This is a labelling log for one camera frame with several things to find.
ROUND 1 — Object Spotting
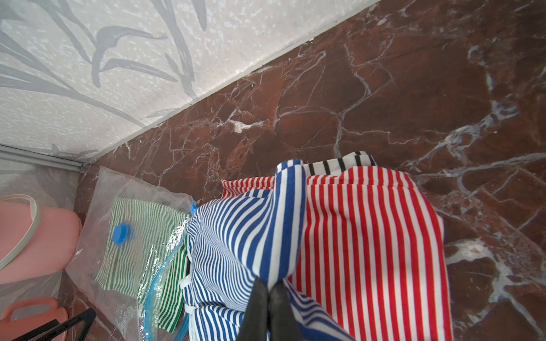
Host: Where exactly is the blue vacuum valve cap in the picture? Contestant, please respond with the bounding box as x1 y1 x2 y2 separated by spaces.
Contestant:
112 223 132 247

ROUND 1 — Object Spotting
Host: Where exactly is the clear plastic vacuum bag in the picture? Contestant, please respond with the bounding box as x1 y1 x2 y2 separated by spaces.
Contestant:
66 167 194 340

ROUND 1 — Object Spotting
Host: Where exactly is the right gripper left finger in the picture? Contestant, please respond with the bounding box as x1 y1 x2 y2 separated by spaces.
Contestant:
236 278 269 341

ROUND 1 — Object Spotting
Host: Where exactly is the black white striped garment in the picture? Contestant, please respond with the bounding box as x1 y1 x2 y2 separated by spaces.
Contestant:
304 151 376 176

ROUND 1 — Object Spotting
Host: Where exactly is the blue zipper slider clip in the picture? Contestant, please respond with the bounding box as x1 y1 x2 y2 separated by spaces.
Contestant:
190 201 198 215

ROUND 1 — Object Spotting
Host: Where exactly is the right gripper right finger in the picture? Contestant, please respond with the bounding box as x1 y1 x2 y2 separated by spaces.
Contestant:
270 282 302 341

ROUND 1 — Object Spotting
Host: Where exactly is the green white striped garment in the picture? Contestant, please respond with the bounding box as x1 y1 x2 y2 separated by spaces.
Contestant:
96 197 191 332

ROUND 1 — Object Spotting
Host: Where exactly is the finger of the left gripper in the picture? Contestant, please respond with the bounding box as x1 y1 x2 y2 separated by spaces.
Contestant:
14 308 97 341

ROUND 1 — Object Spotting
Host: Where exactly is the pink bucket with lid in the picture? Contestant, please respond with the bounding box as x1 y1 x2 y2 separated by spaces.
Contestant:
1 194 82 284

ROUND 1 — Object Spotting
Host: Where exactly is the pink watering can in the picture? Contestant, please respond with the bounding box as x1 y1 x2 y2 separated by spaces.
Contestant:
1 297 68 340

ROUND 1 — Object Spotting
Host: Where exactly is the red white striped garment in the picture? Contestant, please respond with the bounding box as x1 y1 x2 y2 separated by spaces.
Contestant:
220 165 454 341

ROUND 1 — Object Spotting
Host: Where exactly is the blue white striped garment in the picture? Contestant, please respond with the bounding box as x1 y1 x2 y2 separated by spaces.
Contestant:
182 160 350 340

